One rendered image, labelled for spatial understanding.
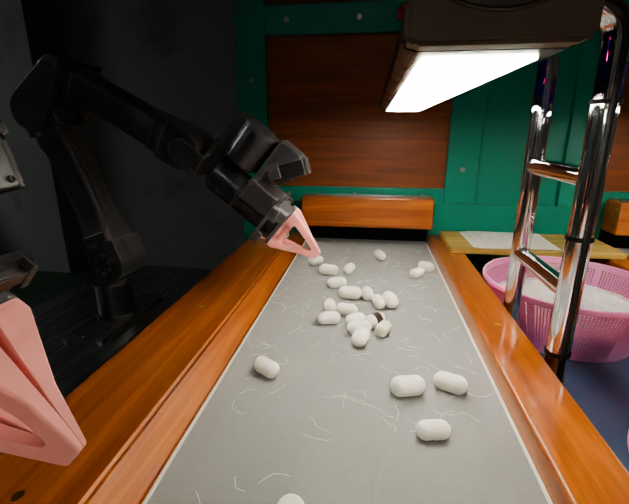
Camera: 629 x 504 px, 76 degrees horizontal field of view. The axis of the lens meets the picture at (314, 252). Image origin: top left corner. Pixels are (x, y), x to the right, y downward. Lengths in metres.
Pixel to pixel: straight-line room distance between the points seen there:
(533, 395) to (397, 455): 0.15
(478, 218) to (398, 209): 0.20
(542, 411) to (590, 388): 0.25
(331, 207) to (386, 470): 0.67
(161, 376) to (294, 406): 0.14
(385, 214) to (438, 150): 0.20
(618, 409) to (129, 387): 0.57
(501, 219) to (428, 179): 0.19
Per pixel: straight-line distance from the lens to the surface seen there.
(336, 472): 0.37
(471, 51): 0.23
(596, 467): 0.40
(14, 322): 0.24
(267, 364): 0.46
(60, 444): 0.24
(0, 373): 0.23
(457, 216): 1.02
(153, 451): 0.39
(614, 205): 1.09
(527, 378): 0.48
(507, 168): 1.04
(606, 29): 0.48
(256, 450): 0.39
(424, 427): 0.40
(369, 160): 1.00
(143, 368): 0.48
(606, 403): 0.66
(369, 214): 0.94
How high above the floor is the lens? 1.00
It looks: 17 degrees down
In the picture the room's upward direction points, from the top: straight up
